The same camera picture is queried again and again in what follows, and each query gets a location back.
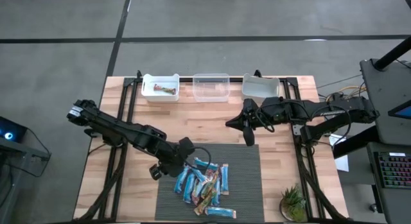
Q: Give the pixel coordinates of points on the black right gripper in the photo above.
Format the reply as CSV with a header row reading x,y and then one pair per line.
x,y
253,118

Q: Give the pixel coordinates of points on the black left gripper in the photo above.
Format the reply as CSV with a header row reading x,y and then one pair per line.
x,y
175,161

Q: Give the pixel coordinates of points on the light blue orange-ended bar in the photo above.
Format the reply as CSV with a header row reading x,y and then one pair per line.
x,y
224,179
221,212

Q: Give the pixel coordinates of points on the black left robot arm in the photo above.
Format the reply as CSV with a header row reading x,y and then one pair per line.
x,y
112,131

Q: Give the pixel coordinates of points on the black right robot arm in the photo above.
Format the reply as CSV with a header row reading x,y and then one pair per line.
x,y
337,110

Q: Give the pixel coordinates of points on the red and blue granola bar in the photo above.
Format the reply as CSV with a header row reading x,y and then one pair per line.
x,y
196,193

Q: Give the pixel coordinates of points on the clear plastic storage bin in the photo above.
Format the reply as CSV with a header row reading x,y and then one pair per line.
x,y
211,87

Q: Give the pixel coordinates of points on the grey woven mat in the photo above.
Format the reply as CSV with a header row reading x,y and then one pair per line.
x,y
244,185

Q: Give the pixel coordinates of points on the white storage bin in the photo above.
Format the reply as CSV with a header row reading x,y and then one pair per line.
x,y
160,98

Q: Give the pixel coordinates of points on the potted succulent plant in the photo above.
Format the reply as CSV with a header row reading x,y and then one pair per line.
x,y
293,203

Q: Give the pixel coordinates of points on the white paper sheet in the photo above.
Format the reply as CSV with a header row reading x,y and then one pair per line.
x,y
343,163

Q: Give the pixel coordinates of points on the black support bar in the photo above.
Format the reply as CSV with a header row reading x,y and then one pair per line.
x,y
353,143

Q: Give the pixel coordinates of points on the dark grey equipment cart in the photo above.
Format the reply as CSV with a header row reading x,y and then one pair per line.
x,y
35,155

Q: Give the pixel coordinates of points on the dark grey operator desk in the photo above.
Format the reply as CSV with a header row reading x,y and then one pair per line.
x,y
391,89

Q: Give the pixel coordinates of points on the black caster wheel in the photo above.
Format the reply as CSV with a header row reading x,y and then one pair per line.
x,y
374,208

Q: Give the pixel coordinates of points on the tablet with blue screen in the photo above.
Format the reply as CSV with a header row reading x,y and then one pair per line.
x,y
403,112

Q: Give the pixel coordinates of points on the backlit computer keyboard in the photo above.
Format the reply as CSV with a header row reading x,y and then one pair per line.
x,y
396,170

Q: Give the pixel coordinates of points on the black pole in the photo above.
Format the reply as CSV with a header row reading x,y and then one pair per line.
x,y
393,53

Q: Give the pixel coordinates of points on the computer tower with blue light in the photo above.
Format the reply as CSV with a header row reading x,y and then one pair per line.
x,y
9,131

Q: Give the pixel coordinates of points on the dark grey keyboard desk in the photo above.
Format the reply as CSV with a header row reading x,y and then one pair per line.
x,y
393,208

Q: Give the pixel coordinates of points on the black aluminium frame rail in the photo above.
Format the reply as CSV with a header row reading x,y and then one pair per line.
x,y
186,79

